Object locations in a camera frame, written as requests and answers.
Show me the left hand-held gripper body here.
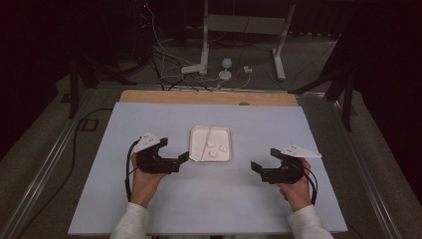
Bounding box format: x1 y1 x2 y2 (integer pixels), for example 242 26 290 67
132 131 182 175

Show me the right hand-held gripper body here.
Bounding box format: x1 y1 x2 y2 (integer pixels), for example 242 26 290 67
260 142 322 185

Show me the white square tray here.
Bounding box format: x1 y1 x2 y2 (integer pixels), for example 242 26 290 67
188 124 234 163

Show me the person's right hand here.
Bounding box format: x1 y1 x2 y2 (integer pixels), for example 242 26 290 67
277 157 315 213

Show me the person's left hand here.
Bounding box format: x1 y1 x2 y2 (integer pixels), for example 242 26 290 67
129 153 167 209

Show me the pale blue table cover sheet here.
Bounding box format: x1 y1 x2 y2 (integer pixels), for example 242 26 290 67
67 101 348 237

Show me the wooden board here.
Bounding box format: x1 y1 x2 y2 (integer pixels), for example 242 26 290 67
118 89 300 108

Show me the black square floor plate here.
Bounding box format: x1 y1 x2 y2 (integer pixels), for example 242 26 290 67
80 118 100 132

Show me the black tripod stand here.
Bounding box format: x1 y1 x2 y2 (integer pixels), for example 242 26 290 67
67 54 138 120
288 31 356 132

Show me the white power strip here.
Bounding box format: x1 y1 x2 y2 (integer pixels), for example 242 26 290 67
180 63 207 75

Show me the white round lamp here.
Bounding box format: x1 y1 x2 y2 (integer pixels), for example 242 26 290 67
218 57 234 82

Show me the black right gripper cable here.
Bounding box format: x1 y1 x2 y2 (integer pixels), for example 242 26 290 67
301 165 319 206

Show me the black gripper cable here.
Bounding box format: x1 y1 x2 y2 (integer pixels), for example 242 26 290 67
123 138 140 202
301 165 319 206

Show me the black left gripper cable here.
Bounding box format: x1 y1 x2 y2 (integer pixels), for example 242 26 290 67
123 138 140 202

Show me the metal floor rail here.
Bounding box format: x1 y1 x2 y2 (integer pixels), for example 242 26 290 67
326 99 404 239
0 87 98 239

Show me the black floor cable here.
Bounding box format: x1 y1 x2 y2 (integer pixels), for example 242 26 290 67
15 107 114 239

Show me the white cable bundle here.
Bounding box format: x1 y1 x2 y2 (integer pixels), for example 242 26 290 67
144 0 253 92

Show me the white metal stand frame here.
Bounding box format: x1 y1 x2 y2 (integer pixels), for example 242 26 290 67
199 0 297 82

